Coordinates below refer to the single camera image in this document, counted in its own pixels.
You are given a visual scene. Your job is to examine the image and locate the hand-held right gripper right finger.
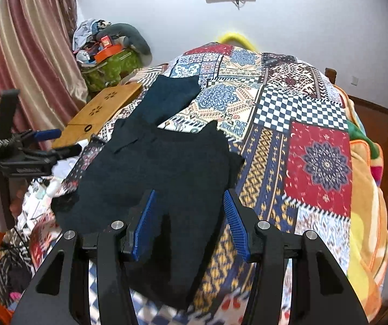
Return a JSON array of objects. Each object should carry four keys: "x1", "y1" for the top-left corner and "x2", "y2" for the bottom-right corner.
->
[{"x1": 223, "y1": 190, "x2": 367, "y2": 325}]

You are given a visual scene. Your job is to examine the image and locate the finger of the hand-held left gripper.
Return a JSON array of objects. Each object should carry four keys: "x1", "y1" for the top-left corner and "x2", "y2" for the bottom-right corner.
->
[
  {"x1": 11, "y1": 129, "x2": 62, "y2": 143},
  {"x1": 34, "y1": 144, "x2": 82, "y2": 162}
]

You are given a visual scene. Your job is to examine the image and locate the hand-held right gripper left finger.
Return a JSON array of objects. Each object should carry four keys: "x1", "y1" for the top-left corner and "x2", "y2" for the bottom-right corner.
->
[{"x1": 13, "y1": 190, "x2": 157, "y2": 325}]

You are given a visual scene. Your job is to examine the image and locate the black pants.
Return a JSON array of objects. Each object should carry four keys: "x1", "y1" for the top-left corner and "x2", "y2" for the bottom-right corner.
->
[{"x1": 51, "y1": 74, "x2": 245, "y2": 310}]

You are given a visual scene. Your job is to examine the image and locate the person's left hand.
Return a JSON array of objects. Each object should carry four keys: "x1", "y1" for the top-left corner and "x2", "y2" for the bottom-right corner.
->
[{"x1": 8, "y1": 182, "x2": 30, "y2": 218}]

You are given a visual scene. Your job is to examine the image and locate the wooden laptop table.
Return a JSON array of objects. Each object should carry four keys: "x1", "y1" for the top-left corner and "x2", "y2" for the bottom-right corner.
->
[{"x1": 51, "y1": 83, "x2": 144, "y2": 150}]

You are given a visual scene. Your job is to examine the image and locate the striped pink beige curtain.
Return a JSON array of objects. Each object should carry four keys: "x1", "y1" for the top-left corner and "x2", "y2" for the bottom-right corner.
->
[{"x1": 0, "y1": 0, "x2": 88, "y2": 143}]

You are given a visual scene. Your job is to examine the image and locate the orange flat box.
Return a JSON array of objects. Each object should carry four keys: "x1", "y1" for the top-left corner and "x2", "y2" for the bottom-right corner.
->
[{"x1": 94, "y1": 44, "x2": 124, "y2": 63}]

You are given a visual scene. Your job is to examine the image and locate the pile of clothes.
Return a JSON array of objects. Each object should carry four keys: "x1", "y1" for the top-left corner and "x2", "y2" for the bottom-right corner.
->
[{"x1": 72, "y1": 18, "x2": 112, "y2": 53}]

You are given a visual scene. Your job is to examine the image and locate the patchwork printed blanket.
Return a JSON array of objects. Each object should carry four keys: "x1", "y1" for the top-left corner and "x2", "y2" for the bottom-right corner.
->
[{"x1": 0, "y1": 42, "x2": 364, "y2": 325}]

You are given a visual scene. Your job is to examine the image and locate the grey long pillow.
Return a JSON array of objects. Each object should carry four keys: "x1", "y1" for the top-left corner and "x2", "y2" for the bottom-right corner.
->
[{"x1": 104, "y1": 22, "x2": 153, "y2": 58}]

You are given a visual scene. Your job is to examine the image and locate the orange fleece blanket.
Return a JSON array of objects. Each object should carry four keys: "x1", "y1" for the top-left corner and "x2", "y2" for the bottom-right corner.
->
[{"x1": 329, "y1": 84, "x2": 388, "y2": 324}]

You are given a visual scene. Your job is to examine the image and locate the brown patterned curtain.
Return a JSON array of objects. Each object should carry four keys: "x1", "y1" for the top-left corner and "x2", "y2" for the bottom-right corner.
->
[{"x1": 57, "y1": 0, "x2": 79, "y2": 41}]

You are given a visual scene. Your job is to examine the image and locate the yellow foam tube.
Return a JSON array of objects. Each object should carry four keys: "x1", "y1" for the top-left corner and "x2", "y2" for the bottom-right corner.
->
[{"x1": 216, "y1": 31, "x2": 259, "y2": 50}]

